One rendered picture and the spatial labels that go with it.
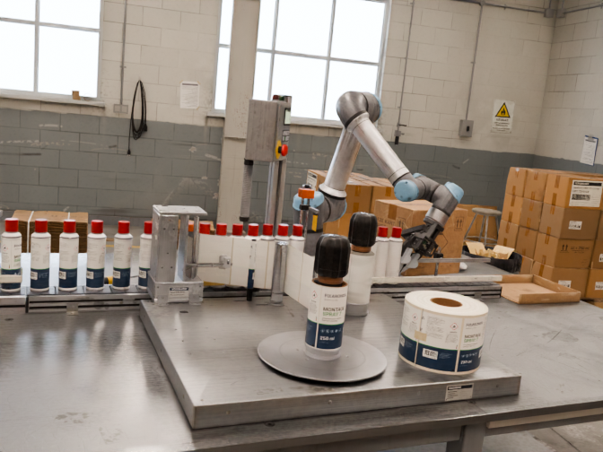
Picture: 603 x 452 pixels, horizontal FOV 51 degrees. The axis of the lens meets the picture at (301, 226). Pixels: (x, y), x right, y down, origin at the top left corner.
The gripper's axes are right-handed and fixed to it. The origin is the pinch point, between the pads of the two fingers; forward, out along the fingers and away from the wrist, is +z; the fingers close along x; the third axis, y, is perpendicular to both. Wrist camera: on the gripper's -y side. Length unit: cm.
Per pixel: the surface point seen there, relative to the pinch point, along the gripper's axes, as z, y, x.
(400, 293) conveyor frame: 7.8, 5.9, 1.7
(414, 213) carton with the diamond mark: -22.1, -18.2, 4.3
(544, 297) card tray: -21, 13, 52
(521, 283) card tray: -25, -11, 63
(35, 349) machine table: 69, 33, -99
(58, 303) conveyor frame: 64, 6, -95
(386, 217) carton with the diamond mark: -16.7, -33.3, 3.8
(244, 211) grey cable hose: 13, -8, -59
